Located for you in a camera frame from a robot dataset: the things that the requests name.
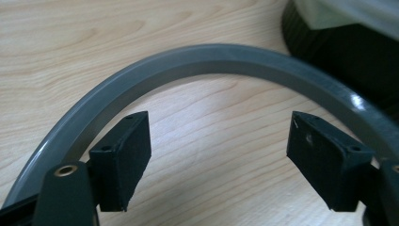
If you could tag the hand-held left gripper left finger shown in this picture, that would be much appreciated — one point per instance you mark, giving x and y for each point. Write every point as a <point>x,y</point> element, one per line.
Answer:
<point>124,163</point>

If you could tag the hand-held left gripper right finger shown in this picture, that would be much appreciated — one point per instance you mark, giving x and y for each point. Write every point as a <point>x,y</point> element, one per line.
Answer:
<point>329,163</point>

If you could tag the black ribbed plastic bin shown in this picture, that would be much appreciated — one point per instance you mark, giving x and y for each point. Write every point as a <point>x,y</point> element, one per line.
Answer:
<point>345,56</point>

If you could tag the white printed plastic bag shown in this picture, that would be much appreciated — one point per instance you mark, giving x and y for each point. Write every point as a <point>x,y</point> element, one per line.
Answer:
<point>354,12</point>

